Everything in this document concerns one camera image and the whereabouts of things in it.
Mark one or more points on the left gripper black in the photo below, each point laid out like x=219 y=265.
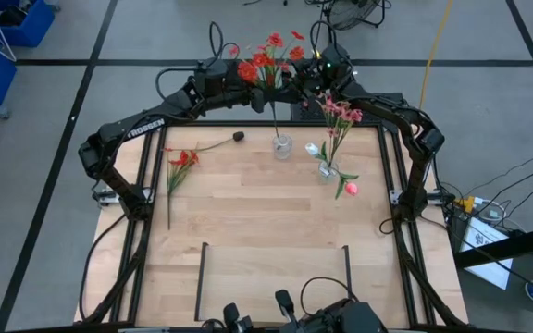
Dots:
x=236 y=94

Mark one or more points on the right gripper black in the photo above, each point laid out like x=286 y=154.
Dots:
x=310 y=78

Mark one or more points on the red artificial flower bunch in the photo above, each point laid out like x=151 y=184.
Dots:
x=182 y=159
x=259 y=60

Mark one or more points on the pink artificial flower bunch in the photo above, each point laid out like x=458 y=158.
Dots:
x=340 y=111

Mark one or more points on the diamond-cut glass vase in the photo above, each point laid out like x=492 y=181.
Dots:
x=282 y=146

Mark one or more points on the black-headed artificial stem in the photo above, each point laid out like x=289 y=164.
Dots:
x=238 y=136

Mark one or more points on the pink and white flowers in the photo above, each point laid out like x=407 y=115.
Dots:
x=311 y=148

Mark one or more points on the embossed glass vase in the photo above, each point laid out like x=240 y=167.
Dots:
x=327 y=172

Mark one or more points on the pink artificial tulip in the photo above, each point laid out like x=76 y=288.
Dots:
x=351 y=188

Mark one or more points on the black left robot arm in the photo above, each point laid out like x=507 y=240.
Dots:
x=146 y=127

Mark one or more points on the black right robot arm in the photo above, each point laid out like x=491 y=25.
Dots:
x=414 y=125

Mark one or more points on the black floor fan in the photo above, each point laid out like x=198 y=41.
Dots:
x=352 y=14

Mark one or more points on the yellow plug adapter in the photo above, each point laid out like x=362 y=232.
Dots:
x=464 y=203

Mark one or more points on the white box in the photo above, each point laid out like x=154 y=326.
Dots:
x=484 y=250

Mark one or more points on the black beam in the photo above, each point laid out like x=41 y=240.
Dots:
x=507 y=245

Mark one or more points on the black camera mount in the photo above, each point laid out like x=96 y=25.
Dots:
x=340 y=319

